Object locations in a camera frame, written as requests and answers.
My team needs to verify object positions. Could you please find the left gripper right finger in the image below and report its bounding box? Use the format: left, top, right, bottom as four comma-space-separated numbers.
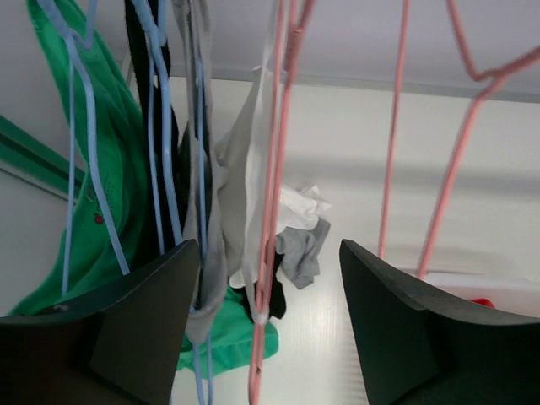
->
339, 240, 539, 404

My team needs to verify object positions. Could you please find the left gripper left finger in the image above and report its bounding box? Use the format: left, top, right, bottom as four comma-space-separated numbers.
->
1, 240, 199, 404

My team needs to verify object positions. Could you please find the red tank top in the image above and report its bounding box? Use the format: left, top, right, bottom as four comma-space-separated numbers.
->
472, 298, 495, 309

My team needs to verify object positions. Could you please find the white tank top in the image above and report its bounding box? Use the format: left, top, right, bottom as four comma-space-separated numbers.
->
215, 39, 331, 318

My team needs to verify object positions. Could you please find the pink hanger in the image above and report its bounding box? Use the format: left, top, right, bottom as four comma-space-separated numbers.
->
248, 0, 316, 404
379, 1, 539, 279

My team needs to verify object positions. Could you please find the green tank top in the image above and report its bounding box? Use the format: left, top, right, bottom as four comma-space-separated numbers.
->
13, 1, 253, 379

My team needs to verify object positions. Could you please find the grey tank top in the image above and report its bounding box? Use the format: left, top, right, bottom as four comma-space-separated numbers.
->
170, 0, 332, 345

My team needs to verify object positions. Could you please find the black tank top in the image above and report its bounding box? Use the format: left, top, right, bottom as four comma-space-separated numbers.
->
123, 0, 288, 321

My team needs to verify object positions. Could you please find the light blue hanger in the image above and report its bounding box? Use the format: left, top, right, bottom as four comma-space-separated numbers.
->
130, 0, 214, 405
37, 0, 131, 296

